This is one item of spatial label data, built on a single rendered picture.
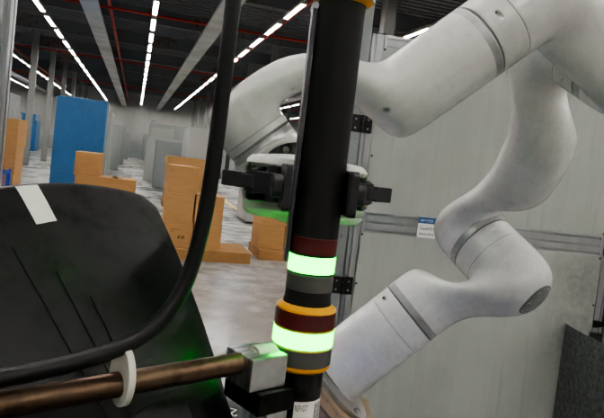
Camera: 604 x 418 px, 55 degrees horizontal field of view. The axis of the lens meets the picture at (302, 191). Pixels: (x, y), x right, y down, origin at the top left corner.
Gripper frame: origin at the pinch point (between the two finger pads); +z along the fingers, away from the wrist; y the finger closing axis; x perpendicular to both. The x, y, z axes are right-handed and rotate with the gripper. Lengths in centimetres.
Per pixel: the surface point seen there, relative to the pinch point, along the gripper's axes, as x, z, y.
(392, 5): 328, -1079, -265
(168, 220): -92, -741, 82
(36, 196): -2.6, -1.7, 19.4
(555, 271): -30, -179, -127
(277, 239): -112, -807, -70
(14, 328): -9.9, 5.0, 17.8
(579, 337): -53, -168, -134
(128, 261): -6.8, -2.5, 12.9
